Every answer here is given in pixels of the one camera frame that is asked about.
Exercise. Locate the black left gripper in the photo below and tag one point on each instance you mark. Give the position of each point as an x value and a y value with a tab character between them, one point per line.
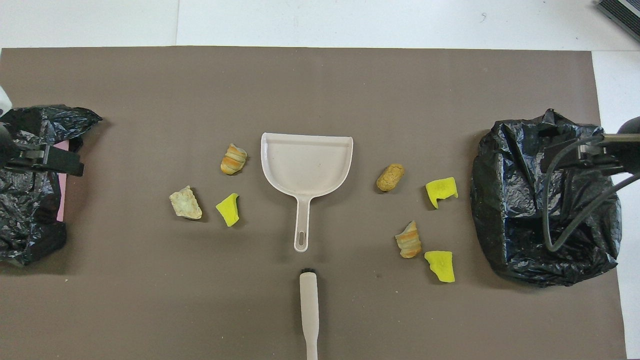
15	160

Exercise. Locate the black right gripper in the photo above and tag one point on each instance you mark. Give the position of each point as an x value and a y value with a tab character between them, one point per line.
625	155

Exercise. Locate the yellow sponge piece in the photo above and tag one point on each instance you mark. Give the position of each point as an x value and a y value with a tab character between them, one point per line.
228	210
441	190
441	266

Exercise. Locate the toy croissant pale underside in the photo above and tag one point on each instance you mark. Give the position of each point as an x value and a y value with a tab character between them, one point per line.
185	203

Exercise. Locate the striped toy croissant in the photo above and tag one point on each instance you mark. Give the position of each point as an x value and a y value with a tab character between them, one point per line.
408	241
233	159

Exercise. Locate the brown toy nugget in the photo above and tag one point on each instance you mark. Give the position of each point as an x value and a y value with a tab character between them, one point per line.
390	177

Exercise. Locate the beige plastic dustpan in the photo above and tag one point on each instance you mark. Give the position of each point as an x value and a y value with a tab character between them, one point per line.
305	165

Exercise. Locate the beige hand brush black bristles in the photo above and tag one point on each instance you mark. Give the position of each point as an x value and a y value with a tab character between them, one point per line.
309	310

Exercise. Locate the pink plastic bin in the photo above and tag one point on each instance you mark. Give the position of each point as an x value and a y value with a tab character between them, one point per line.
61	200

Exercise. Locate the black trash bag liner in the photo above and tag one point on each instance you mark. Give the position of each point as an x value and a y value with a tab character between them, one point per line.
30	220
510	200

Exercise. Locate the dark ribbed device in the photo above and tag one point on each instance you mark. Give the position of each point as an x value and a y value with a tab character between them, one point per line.
622	10

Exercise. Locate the brown table mat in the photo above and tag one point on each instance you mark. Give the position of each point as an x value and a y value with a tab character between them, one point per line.
320	100

